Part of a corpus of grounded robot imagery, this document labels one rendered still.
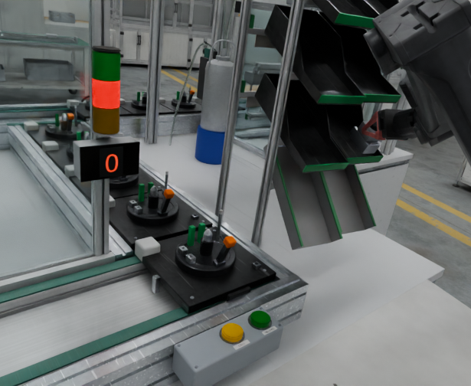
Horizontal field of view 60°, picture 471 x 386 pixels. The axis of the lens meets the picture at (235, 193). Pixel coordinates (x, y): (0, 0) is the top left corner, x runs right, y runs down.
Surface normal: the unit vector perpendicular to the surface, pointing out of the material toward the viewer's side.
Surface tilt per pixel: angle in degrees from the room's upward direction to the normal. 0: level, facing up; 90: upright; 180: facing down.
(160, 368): 90
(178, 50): 90
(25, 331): 0
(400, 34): 46
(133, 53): 90
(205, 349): 0
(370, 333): 0
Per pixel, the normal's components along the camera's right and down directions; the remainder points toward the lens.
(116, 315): 0.13, -0.90
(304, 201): 0.43, -0.34
